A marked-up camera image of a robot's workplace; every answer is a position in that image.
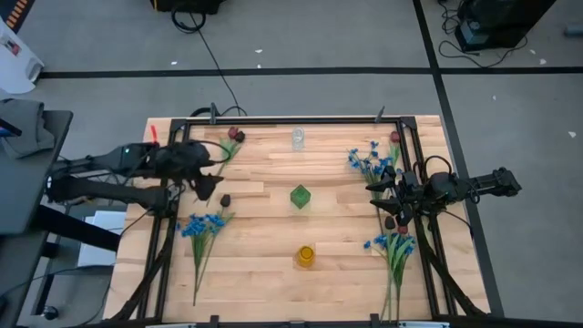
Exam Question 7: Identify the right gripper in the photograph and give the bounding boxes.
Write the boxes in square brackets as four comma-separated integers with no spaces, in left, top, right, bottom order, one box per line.
[365,166,432,218]

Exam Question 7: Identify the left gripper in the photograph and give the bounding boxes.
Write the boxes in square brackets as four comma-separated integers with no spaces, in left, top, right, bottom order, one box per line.
[151,140,225,201]

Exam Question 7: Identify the dark purple artificial tulip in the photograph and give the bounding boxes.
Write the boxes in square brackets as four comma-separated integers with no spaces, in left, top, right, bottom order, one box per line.
[218,130,247,177]
[198,193,237,292]
[384,215,397,320]

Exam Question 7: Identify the blue artificial flower bunch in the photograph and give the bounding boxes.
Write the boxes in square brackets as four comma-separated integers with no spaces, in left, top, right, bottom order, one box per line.
[363,232,416,323]
[176,212,229,307]
[347,139,402,234]

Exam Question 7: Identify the green glass vase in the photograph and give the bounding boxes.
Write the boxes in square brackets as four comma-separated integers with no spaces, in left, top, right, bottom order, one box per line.
[290,183,312,210]

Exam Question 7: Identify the yellow glass vase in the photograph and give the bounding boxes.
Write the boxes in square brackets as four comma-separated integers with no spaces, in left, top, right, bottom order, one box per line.
[295,244,316,269]

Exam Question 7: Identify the black floor tape line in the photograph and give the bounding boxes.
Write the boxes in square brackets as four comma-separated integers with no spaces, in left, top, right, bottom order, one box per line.
[38,67,583,79]
[412,0,506,318]

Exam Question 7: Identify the white box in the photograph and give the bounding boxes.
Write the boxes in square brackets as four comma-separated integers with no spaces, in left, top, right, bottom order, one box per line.
[77,210,128,268]

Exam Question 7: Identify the black desk leg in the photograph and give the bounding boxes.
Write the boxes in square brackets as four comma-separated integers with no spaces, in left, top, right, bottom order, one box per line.
[31,204,122,320]

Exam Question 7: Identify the black equipment case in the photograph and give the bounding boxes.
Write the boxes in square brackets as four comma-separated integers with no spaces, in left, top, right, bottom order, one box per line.
[149,0,227,14]

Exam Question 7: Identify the grey desk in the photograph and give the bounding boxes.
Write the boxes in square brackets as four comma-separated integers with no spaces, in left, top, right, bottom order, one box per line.
[0,108,75,236]

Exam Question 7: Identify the grey cloth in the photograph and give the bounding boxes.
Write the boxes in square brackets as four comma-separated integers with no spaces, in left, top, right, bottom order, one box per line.
[0,97,56,159]

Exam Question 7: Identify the dark phone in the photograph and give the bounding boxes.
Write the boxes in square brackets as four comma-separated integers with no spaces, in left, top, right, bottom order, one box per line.
[0,117,23,138]

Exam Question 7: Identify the black computer tower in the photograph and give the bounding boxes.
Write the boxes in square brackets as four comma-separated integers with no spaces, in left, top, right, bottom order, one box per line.
[455,0,557,52]

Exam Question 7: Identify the white appliance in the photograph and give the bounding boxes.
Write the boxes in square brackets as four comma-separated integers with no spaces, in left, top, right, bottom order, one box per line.
[0,17,46,96]

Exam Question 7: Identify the orange black striped mat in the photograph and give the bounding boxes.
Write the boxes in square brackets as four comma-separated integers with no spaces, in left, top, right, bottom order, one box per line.
[0,0,36,34]

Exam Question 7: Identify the black camera cable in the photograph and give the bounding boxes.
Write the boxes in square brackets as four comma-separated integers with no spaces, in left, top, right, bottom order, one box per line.
[423,155,455,183]
[193,138,232,166]

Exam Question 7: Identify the black floor cable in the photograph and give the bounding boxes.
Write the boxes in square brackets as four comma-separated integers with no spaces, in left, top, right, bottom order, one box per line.
[170,7,248,118]

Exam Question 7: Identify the tangled black cables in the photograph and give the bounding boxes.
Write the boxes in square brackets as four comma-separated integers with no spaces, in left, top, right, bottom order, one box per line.
[436,0,529,69]

